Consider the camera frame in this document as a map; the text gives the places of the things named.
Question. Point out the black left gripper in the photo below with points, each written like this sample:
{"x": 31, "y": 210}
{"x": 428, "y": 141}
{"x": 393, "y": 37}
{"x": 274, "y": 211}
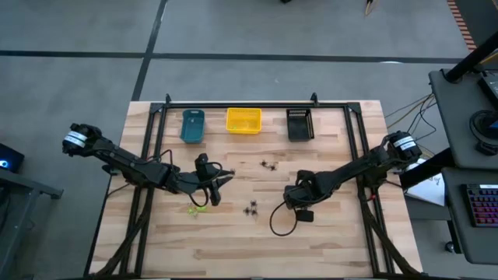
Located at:
{"x": 194, "y": 183}

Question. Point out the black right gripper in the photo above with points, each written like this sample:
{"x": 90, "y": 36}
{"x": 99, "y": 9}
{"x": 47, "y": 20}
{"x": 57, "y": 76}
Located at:
{"x": 299, "y": 192}

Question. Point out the yellow plastic basket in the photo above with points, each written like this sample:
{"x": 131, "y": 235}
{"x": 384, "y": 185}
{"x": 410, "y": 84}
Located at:
{"x": 249, "y": 120}

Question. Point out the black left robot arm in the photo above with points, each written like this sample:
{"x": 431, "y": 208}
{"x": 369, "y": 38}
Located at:
{"x": 116, "y": 155}

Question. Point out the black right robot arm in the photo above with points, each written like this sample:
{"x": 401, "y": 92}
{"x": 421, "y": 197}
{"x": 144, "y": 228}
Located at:
{"x": 350, "y": 167}

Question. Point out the teal plastic basket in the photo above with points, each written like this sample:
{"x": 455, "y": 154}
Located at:
{"x": 192, "y": 128}

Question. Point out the black plastic basket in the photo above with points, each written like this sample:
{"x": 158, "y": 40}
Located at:
{"x": 299, "y": 126}

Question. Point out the white paper sheet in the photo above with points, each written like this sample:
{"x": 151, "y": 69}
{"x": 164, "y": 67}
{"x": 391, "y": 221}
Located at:
{"x": 428, "y": 190}

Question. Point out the grey desk with keyboard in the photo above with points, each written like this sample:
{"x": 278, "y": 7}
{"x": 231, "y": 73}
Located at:
{"x": 455, "y": 218}

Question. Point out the black caster wheel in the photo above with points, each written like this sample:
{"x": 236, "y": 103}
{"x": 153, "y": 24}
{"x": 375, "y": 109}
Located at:
{"x": 450, "y": 246}

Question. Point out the grey desk with pole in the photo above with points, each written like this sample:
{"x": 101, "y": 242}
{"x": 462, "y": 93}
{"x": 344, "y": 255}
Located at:
{"x": 455, "y": 116}

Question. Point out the backlit black keyboard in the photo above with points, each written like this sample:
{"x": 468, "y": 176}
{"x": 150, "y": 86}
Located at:
{"x": 482, "y": 204}

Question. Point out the black round stand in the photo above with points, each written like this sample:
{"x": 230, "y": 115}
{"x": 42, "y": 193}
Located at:
{"x": 480, "y": 132}

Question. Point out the grey metal cart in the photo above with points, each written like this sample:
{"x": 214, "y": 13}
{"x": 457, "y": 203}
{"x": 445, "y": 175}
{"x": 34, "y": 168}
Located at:
{"x": 31, "y": 186}

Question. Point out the yellow tripod legs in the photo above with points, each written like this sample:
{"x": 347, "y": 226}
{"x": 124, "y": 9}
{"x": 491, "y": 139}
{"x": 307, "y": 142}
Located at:
{"x": 369, "y": 7}

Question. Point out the black box with blue light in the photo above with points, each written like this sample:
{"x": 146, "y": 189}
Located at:
{"x": 13, "y": 157}

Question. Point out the black tablet device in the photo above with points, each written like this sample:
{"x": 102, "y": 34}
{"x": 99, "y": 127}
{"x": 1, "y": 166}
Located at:
{"x": 491, "y": 89}

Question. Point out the black diagonal pole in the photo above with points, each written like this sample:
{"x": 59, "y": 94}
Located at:
{"x": 470, "y": 58}

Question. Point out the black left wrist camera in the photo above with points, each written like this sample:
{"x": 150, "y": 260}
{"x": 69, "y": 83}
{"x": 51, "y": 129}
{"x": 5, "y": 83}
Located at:
{"x": 215, "y": 197}

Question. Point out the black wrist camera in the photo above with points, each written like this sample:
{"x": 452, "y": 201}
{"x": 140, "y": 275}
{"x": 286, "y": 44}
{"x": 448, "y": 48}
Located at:
{"x": 215, "y": 197}
{"x": 304, "y": 215}

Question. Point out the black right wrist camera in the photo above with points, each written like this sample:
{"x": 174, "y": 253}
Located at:
{"x": 304, "y": 215}

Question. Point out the black aluminium table frame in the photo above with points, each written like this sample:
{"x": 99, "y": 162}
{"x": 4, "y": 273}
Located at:
{"x": 253, "y": 105}

